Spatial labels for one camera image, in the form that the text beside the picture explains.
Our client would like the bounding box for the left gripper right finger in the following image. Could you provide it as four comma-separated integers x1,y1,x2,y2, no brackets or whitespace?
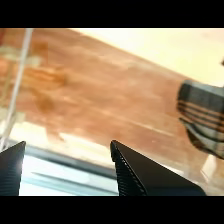
110,139,207,197

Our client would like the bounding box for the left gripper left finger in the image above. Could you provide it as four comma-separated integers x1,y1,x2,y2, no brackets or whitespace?
0,140,27,197

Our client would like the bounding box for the checked shirt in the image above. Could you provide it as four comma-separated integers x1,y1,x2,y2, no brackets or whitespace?
176,79,224,160

